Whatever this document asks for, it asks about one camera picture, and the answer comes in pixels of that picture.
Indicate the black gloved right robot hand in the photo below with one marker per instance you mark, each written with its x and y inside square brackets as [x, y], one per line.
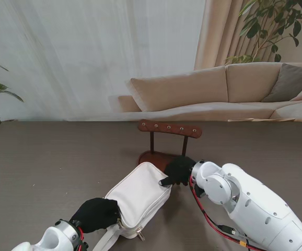
[178, 170]

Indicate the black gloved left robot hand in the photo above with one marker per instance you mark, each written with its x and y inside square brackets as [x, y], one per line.
[96, 214]

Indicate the brown wooden jewelry stand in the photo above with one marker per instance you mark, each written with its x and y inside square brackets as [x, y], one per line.
[166, 128]

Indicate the white leather bag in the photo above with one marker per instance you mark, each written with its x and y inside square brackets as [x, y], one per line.
[138, 198]

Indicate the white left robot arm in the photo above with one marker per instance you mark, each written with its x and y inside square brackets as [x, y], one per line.
[49, 240]

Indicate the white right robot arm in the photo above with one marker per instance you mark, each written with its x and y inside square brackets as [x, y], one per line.
[245, 201]

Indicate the beige sofa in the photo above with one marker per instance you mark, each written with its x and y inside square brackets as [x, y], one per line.
[182, 89]

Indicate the beige curtain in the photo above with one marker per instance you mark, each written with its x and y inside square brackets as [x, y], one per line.
[219, 39]

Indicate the grey cushion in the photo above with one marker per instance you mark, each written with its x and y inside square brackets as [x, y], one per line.
[289, 83]

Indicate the white sheer curtain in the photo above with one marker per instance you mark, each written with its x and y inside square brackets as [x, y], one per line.
[88, 52]

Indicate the tall leafy ficus plant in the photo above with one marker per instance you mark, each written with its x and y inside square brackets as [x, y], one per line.
[253, 26]

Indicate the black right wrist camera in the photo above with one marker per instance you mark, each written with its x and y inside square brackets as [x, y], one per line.
[199, 191]

